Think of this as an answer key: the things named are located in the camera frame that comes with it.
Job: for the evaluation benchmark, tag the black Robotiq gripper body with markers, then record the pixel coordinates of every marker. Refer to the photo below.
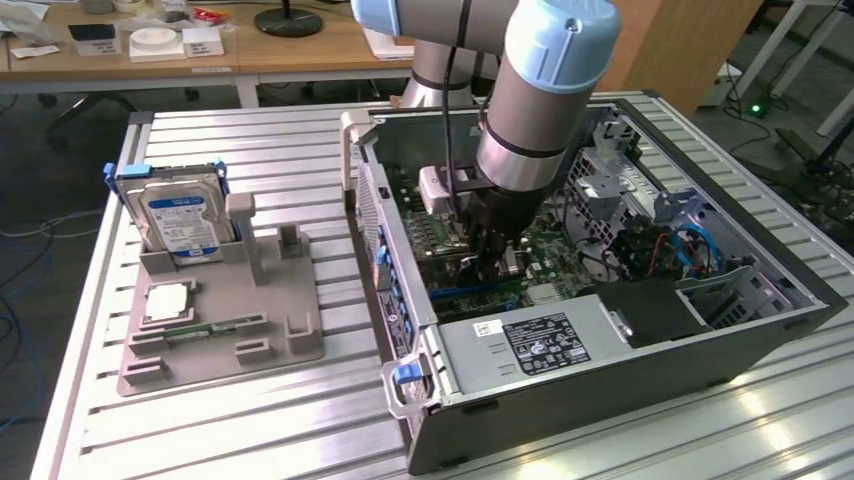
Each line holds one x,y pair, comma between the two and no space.
500,220

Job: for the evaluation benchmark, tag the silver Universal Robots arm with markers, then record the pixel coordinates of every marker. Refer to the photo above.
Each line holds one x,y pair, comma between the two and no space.
533,125

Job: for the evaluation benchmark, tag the green motherboard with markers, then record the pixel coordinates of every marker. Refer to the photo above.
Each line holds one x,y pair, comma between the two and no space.
547,250

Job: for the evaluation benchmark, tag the blue expansion slot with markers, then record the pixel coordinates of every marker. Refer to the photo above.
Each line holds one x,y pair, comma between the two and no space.
460,292

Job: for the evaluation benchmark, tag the gray power supply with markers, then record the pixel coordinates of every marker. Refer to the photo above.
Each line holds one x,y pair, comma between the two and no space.
533,345

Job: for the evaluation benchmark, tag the white paper stack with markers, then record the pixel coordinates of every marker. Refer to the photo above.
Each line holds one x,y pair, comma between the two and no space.
383,49

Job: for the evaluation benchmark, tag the metal disk bay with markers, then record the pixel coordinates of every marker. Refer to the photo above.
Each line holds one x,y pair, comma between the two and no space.
734,300

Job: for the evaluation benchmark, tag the open black PC case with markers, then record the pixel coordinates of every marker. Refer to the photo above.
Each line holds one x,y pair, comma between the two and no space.
600,400

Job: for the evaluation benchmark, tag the wooden cabinet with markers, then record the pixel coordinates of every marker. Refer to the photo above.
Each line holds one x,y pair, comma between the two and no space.
667,50

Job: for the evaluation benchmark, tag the hard disk in blue caddy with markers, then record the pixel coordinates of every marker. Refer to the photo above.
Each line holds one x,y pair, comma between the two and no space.
176,220

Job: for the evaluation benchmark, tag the green RAM stick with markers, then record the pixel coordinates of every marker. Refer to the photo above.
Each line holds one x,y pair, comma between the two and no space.
200,330

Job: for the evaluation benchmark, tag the black round lamp base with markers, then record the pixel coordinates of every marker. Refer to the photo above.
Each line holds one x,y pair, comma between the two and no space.
288,22

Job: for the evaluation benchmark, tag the gray parts rack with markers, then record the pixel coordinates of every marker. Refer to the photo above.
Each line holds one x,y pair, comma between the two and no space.
220,370

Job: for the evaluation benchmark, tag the silver CPU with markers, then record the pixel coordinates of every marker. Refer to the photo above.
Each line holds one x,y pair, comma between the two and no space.
167,302

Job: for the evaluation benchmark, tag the plain white box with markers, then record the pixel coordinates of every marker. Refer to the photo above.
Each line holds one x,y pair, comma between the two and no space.
201,44

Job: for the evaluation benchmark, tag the red packet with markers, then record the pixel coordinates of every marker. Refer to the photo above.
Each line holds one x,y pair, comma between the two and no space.
209,16

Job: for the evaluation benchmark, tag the white round container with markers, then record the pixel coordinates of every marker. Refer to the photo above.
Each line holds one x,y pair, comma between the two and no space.
154,45

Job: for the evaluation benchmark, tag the white box with black top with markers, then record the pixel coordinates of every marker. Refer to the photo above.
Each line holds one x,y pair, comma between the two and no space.
94,40

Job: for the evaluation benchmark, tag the wooden desk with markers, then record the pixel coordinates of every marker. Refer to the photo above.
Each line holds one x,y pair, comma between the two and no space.
66,65

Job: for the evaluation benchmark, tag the white paper slip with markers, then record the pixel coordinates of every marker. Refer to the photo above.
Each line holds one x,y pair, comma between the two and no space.
33,51

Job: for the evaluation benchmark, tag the gray wrist camera box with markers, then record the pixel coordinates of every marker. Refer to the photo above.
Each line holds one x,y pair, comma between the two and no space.
436,192

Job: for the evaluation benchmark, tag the white desk frame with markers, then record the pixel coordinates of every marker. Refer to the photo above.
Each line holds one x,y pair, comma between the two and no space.
762,55

